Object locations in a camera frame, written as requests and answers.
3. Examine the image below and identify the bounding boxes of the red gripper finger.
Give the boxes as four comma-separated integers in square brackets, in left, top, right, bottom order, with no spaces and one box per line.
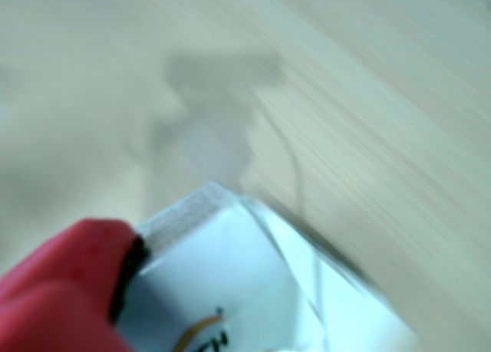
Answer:
[0,217,150,352]

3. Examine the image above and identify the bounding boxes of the small white packet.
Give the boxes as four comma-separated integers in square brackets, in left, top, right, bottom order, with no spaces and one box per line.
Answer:
[114,179,420,352]

